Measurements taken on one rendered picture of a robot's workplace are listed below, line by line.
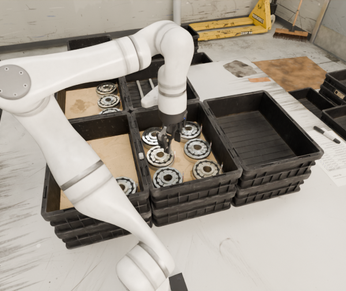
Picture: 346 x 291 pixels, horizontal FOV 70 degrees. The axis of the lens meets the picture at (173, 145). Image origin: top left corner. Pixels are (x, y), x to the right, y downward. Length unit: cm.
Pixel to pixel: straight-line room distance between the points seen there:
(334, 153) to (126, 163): 94
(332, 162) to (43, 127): 114
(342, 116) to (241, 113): 117
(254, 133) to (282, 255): 47
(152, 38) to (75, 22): 352
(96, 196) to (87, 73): 22
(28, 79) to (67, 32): 364
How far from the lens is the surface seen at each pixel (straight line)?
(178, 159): 94
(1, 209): 117
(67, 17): 406
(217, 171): 88
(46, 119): 55
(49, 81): 49
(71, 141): 51
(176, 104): 62
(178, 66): 56
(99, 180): 48
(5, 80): 50
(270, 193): 103
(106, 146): 102
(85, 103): 128
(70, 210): 76
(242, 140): 106
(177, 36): 53
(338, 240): 108
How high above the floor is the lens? 154
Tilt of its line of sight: 45 degrees down
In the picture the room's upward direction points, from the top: straight up
